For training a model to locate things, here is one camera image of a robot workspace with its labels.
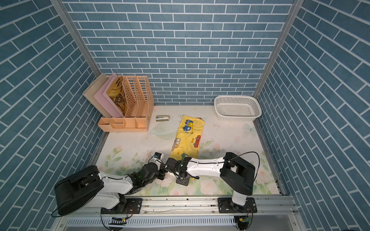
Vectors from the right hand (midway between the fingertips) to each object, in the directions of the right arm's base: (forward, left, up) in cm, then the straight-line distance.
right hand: (184, 177), depth 85 cm
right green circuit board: (-18, -34, +1) cm, 38 cm away
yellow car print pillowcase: (+26, 0, +3) cm, 26 cm away
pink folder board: (+34, +54, +29) cm, 70 cm away
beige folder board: (+37, +62, +31) cm, 78 cm away
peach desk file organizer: (+48, +40, +9) cm, 63 cm away
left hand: (+4, +8, +1) cm, 9 cm away
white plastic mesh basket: (+59, -38, +2) cm, 70 cm away
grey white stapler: (+40, +21, +5) cm, 46 cm away
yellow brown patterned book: (+45, +52, +24) cm, 73 cm away
